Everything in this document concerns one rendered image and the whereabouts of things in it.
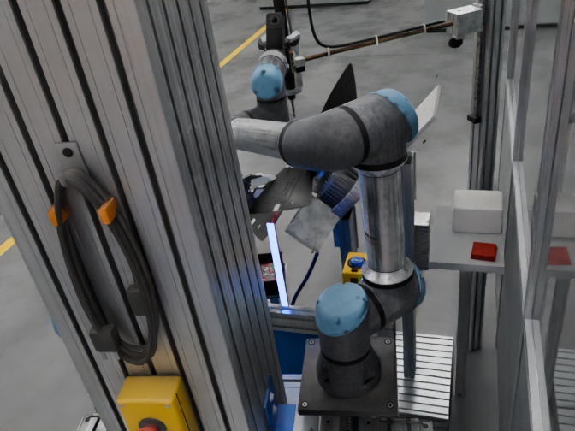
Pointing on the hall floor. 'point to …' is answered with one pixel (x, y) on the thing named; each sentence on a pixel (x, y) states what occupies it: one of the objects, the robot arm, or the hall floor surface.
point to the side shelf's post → (462, 331)
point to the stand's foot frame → (426, 380)
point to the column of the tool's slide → (485, 141)
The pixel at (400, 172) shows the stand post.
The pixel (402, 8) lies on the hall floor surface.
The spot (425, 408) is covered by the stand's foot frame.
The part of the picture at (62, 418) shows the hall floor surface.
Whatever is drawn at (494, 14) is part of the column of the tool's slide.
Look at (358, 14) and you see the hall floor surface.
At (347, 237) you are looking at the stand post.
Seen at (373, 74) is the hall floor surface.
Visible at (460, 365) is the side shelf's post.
